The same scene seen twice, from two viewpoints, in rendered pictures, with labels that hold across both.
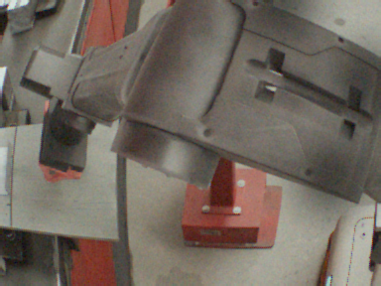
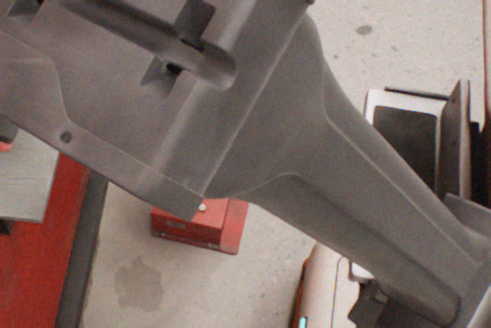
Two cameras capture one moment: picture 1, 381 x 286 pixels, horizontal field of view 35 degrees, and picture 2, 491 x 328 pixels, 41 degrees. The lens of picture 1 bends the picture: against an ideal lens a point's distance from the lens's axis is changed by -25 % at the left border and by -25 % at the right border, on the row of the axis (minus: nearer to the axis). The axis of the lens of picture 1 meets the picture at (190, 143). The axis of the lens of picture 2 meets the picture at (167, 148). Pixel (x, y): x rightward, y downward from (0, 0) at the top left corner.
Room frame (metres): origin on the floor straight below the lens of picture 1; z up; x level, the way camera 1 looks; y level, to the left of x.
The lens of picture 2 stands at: (0.06, -0.08, 1.68)
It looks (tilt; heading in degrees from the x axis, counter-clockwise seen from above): 58 degrees down; 5
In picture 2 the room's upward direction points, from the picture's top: 4 degrees counter-clockwise
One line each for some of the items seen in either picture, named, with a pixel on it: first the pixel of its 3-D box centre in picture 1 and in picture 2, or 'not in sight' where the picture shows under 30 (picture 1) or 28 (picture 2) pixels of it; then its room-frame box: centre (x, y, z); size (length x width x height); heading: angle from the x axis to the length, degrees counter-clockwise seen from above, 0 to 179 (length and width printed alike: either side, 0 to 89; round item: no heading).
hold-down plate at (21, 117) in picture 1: (12, 187); not in sight; (0.53, 0.31, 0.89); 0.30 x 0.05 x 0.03; 175
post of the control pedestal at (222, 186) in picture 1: (220, 137); not in sight; (0.89, -0.06, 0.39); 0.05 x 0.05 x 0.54; 77
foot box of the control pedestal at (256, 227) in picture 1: (235, 208); (201, 205); (0.89, -0.09, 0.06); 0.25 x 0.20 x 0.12; 77
